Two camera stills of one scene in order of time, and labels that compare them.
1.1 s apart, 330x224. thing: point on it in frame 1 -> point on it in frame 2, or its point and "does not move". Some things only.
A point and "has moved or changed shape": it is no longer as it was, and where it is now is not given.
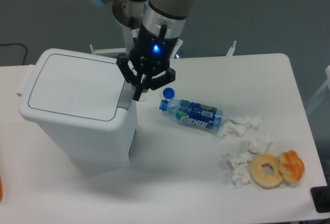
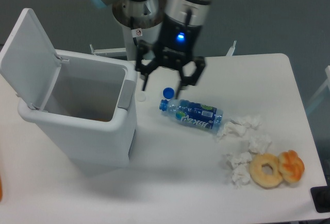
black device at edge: (320, 197) does not move
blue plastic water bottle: (207, 116) does not move
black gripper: (150, 55) -> (174, 49)
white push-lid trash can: (82, 101) has moved or changed shape
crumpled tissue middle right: (259, 143) does not move
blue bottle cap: (168, 92) does not move
